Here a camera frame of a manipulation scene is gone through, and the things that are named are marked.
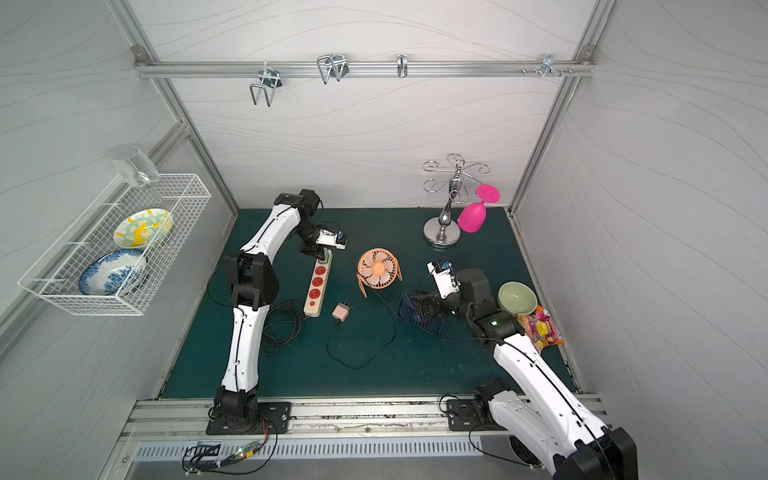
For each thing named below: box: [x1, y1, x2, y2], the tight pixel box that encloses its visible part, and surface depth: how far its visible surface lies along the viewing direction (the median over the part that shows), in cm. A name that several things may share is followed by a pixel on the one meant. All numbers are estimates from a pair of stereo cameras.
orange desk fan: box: [356, 248, 403, 299], surface depth 95 cm
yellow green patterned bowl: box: [113, 208, 173, 249], surface depth 71 cm
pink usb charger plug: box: [331, 301, 350, 325], surface depth 92 cm
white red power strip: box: [303, 248, 333, 317], surface depth 97 cm
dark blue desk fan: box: [398, 290, 446, 335], surface depth 71 cm
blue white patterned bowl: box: [78, 250, 149, 295], surface depth 63 cm
